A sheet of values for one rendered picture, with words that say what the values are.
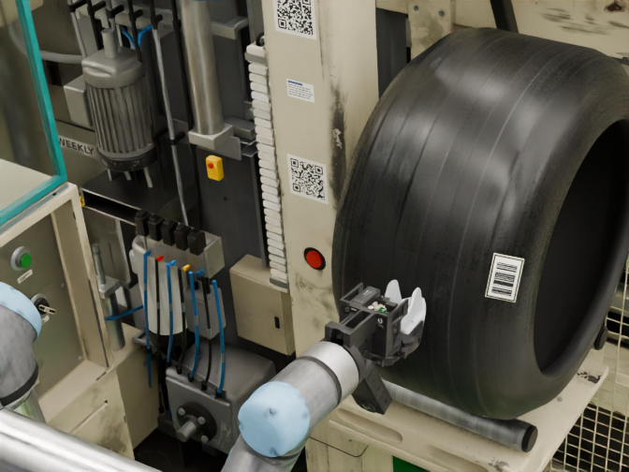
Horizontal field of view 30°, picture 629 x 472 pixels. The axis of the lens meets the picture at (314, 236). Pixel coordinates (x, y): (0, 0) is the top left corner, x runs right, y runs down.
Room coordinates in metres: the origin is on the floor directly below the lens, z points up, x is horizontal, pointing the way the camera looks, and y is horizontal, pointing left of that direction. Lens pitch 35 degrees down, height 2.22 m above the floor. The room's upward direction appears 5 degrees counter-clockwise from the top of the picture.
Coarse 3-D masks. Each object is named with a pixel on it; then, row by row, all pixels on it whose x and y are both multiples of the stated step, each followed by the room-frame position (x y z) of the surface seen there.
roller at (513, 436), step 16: (400, 400) 1.42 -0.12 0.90; (416, 400) 1.41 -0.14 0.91; (432, 400) 1.39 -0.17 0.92; (448, 416) 1.37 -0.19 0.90; (464, 416) 1.36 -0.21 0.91; (480, 432) 1.33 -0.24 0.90; (496, 432) 1.32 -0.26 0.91; (512, 432) 1.31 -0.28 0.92; (528, 432) 1.30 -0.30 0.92; (528, 448) 1.29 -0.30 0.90
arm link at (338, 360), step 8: (320, 344) 1.09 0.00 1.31; (328, 344) 1.08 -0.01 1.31; (336, 344) 1.09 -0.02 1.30; (304, 352) 1.08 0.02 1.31; (312, 352) 1.07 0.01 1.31; (320, 352) 1.07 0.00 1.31; (328, 352) 1.07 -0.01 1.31; (336, 352) 1.07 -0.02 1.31; (344, 352) 1.07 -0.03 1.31; (320, 360) 1.05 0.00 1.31; (328, 360) 1.05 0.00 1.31; (336, 360) 1.06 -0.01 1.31; (344, 360) 1.06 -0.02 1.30; (352, 360) 1.07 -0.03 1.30; (336, 368) 1.05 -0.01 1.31; (344, 368) 1.05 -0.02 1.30; (352, 368) 1.06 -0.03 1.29; (336, 376) 1.08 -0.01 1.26; (344, 376) 1.04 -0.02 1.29; (352, 376) 1.05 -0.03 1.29; (344, 384) 1.04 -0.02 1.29; (352, 384) 1.05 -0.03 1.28; (344, 392) 1.03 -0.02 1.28; (352, 392) 1.06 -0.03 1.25
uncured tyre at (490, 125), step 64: (448, 64) 1.49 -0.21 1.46; (512, 64) 1.47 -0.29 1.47; (576, 64) 1.46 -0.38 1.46; (384, 128) 1.42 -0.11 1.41; (448, 128) 1.38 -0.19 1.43; (512, 128) 1.34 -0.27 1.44; (576, 128) 1.36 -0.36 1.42; (384, 192) 1.35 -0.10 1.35; (448, 192) 1.30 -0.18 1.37; (512, 192) 1.28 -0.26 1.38; (576, 192) 1.69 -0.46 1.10; (384, 256) 1.30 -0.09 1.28; (448, 256) 1.25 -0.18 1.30; (512, 256) 1.24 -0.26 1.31; (576, 256) 1.63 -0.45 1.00; (448, 320) 1.23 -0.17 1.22; (512, 320) 1.21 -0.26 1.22; (576, 320) 1.53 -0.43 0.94; (448, 384) 1.24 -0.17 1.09; (512, 384) 1.22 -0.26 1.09
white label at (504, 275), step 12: (492, 264) 1.23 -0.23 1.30; (504, 264) 1.22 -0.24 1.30; (516, 264) 1.22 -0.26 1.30; (492, 276) 1.22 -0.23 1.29; (504, 276) 1.22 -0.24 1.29; (516, 276) 1.22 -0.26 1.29; (492, 288) 1.22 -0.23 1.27; (504, 288) 1.21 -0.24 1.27; (516, 288) 1.21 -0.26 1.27; (504, 300) 1.21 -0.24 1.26
